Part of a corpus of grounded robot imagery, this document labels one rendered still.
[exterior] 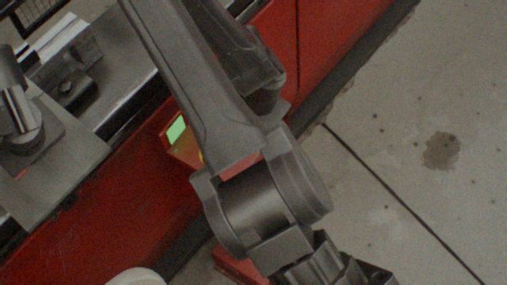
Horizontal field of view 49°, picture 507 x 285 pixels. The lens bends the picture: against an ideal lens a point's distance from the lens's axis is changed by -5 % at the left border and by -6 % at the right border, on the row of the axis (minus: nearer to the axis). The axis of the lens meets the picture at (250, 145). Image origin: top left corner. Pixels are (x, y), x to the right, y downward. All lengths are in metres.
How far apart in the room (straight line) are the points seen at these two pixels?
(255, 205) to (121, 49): 0.71
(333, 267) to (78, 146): 0.51
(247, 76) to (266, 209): 0.41
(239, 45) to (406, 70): 1.43
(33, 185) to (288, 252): 0.50
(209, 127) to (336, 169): 1.45
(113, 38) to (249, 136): 0.72
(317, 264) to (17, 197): 0.53
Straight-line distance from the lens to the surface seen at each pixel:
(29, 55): 1.08
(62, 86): 1.11
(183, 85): 0.53
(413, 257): 1.87
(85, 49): 1.14
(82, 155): 0.91
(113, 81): 1.14
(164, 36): 0.54
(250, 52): 0.85
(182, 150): 1.13
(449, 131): 2.10
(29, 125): 0.72
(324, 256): 0.54
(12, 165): 0.82
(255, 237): 0.53
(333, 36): 1.77
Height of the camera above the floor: 1.75
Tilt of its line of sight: 60 degrees down
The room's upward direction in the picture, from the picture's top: 9 degrees counter-clockwise
